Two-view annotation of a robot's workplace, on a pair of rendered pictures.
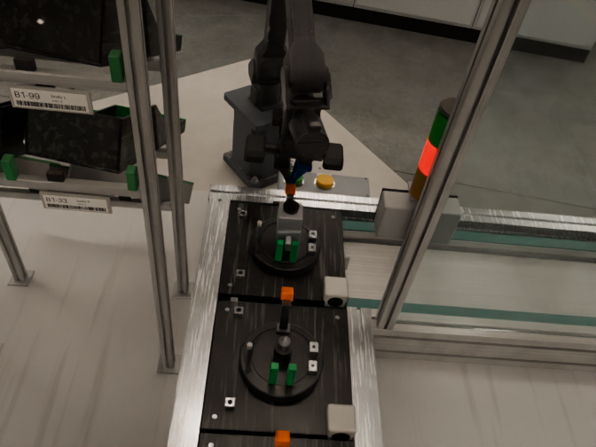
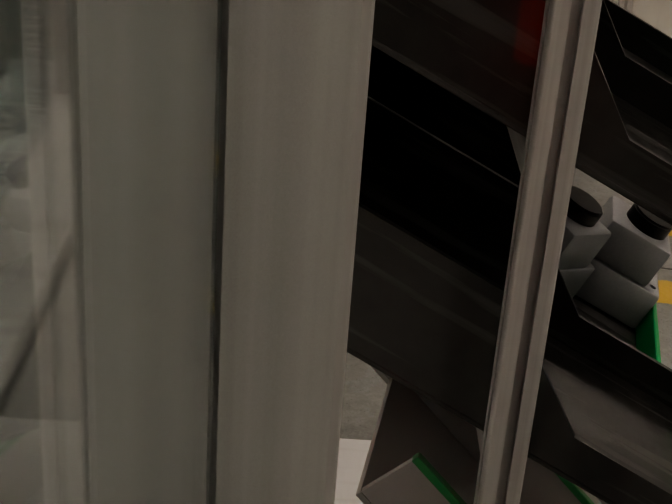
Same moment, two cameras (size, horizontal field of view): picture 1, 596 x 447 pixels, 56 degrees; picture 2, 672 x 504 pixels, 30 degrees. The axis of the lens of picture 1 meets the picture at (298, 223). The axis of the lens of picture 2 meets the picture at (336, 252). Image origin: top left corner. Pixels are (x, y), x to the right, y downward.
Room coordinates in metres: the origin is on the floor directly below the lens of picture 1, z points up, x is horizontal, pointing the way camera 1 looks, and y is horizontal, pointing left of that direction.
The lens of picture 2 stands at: (0.63, -0.30, 1.60)
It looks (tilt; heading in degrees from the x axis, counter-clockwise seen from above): 27 degrees down; 95
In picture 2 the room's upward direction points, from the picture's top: 4 degrees clockwise
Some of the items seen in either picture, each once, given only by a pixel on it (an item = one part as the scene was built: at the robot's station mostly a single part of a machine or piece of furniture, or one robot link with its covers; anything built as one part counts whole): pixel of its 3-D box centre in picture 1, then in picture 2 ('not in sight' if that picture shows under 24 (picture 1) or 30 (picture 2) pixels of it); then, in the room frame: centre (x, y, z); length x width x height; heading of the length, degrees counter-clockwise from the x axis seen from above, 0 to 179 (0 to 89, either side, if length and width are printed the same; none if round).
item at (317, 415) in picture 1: (283, 350); not in sight; (0.49, -0.01, 1.01); 0.24 x 0.24 x 0.13; 6
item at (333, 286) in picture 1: (334, 292); not in sight; (0.65, -0.09, 0.97); 0.05 x 0.05 x 0.04; 6
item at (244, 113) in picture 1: (263, 135); not in sight; (1.10, 0.12, 0.96); 0.15 x 0.15 x 0.20; 42
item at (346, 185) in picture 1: (322, 192); not in sight; (0.96, -0.05, 0.93); 0.21 x 0.07 x 0.06; 96
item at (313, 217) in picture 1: (284, 251); not in sight; (0.74, 0.02, 0.96); 0.24 x 0.24 x 0.02; 6
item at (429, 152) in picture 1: (440, 155); not in sight; (0.64, -0.18, 1.33); 0.05 x 0.05 x 0.05
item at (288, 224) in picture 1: (289, 222); not in sight; (0.73, 0.02, 1.06); 0.08 x 0.04 x 0.07; 6
